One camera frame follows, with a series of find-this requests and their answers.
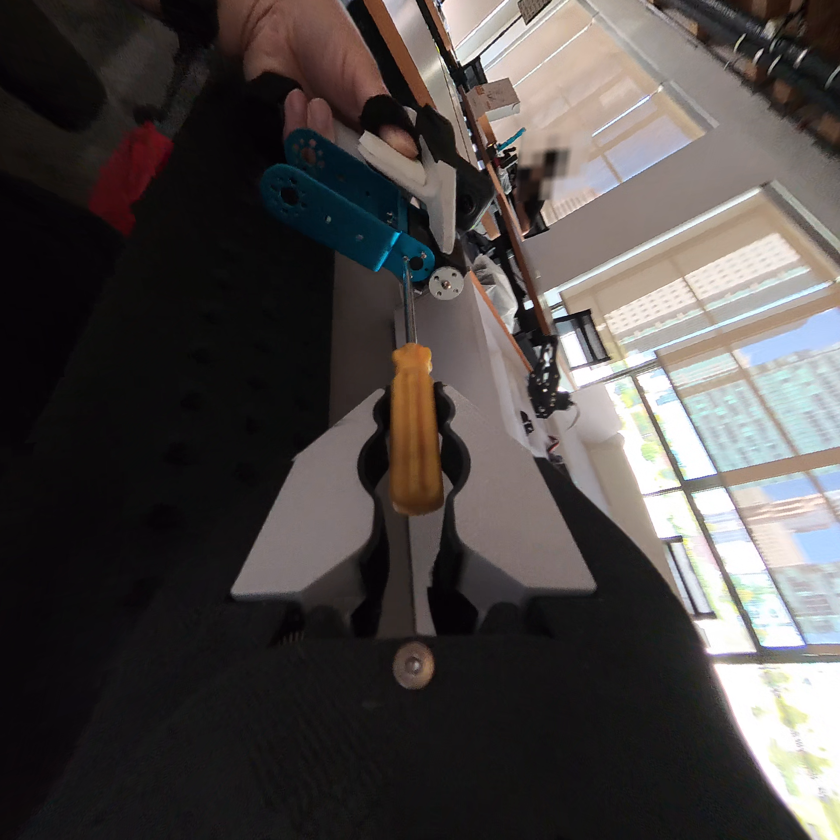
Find red cloth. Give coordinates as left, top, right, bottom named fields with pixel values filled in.
left=87, top=120, right=176, bottom=236

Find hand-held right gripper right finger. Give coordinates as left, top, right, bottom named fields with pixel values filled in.
left=437, top=386, right=598, bottom=613

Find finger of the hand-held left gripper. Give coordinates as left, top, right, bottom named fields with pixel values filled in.
left=419, top=159, right=459, bottom=257

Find white foam packing box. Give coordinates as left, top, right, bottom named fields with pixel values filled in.
left=459, top=289, right=592, bottom=473

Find yellow handled screwdriver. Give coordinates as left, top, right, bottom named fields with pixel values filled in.
left=390, top=256, right=446, bottom=517

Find clear plastic bag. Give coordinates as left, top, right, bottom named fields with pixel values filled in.
left=471, top=255, right=522, bottom=319

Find black ceiling pipes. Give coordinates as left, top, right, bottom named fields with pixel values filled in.
left=656, top=0, right=840, bottom=152

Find blue toy robot arm segment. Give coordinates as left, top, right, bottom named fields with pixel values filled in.
left=258, top=126, right=472, bottom=304

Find long grey wood-edged table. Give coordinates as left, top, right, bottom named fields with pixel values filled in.
left=363, top=0, right=500, bottom=198

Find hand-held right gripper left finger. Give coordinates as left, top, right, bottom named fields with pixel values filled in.
left=230, top=387, right=395, bottom=616

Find white box with red print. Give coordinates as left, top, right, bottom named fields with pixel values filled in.
left=468, top=77, right=521, bottom=123

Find white foam block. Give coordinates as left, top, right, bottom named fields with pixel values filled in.
left=571, top=384, right=641, bottom=519

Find black mesh chair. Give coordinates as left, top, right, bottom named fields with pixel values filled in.
left=553, top=308, right=613, bottom=368

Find black toy robot claw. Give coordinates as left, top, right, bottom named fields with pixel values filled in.
left=527, top=333, right=580, bottom=421

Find person's left hand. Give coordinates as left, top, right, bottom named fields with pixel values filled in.
left=218, top=0, right=421, bottom=160

